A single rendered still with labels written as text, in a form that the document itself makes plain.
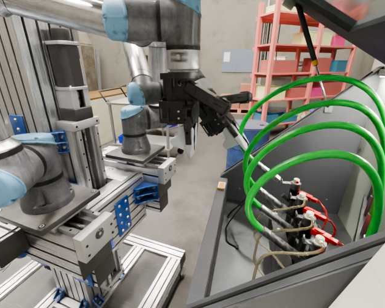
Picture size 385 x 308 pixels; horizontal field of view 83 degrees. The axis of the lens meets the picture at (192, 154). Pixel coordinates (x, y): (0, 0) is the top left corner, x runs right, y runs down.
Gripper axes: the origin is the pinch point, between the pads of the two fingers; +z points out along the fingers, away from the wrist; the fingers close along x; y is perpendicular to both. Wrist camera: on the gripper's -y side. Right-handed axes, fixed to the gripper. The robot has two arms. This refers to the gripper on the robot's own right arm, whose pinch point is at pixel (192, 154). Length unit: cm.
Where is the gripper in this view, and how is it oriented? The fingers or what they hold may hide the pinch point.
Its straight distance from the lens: 56.1
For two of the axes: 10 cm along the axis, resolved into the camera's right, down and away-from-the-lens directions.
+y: -9.7, -0.9, 2.2
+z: 0.0, 9.2, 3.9
